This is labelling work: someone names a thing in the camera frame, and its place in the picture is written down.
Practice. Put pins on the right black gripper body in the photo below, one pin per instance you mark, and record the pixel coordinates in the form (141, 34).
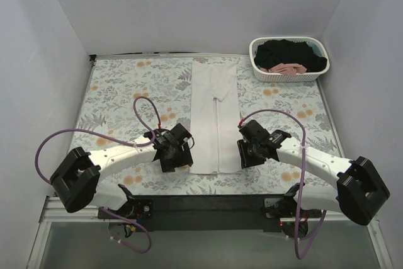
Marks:
(247, 154)

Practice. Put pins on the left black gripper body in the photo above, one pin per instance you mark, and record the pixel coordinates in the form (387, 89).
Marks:
(177, 160)

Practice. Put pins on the white t shirt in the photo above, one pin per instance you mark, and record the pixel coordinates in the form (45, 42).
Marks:
(215, 115)

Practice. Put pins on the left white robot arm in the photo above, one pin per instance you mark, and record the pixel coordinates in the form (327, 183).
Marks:
(78, 179)

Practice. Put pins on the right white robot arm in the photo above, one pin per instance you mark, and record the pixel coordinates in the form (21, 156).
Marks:
(355, 187)

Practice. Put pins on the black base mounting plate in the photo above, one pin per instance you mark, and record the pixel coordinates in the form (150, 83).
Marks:
(210, 212)

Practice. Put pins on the floral table mat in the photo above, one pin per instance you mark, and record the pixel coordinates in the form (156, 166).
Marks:
(125, 95)

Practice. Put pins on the pink garment in basket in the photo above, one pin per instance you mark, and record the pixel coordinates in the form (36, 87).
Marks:
(291, 70)

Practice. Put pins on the black garment in basket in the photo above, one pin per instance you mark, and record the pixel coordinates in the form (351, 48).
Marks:
(274, 52)

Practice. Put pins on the blue garment in basket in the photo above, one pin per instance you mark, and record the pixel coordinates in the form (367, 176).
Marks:
(316, 49)

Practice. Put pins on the white plastic laundry basket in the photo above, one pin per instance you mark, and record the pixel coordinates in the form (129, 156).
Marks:
(274, 77)

